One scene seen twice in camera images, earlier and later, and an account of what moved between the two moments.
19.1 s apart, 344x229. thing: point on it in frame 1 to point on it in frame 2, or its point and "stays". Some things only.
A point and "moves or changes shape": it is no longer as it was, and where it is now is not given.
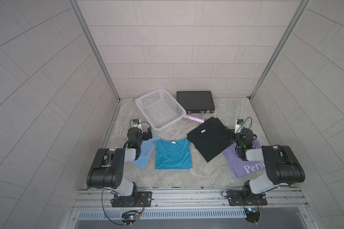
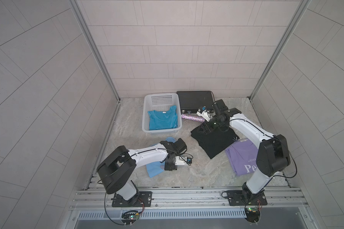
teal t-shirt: (173, 153) moves or changes shape
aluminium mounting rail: (186, 198) stays
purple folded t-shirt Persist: (242, 168) stays
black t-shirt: (210, 138) moves or changes shape
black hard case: (196, 101) stays
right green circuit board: (252, 214) stays
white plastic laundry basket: (161, 109) moves or changes shape
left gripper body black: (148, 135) to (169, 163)
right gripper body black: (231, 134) to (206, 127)
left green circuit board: (129, 217) stays
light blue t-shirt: (147, 149) moves or changes shape
